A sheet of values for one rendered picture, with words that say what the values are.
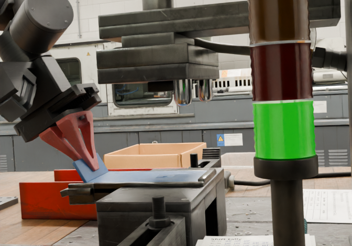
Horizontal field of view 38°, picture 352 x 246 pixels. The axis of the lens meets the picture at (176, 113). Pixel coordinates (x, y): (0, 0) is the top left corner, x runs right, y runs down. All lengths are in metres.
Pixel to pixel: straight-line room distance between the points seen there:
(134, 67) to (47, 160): 5.50
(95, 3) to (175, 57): 7.41
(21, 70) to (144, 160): 2.35
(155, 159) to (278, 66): 2.61
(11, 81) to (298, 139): 0.35
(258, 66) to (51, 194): 0.57
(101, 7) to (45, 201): 7.09
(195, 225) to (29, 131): 0.25
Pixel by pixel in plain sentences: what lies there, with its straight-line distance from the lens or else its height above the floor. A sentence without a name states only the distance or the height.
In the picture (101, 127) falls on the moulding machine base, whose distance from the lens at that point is 5.62.
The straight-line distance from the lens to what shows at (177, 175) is 0.63.
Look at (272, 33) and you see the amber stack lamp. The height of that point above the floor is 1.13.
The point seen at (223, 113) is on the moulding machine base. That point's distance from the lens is 5.16.
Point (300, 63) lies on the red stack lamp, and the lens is 0.31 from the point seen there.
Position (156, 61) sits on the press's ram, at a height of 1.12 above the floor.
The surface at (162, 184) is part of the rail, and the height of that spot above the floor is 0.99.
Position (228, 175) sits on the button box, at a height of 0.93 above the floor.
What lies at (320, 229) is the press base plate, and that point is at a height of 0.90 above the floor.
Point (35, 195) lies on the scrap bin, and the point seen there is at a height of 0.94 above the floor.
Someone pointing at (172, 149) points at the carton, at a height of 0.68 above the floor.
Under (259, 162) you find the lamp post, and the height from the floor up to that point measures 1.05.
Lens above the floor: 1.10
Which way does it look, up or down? 3 degrees down
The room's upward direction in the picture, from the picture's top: 3 degrees counter-clockwise
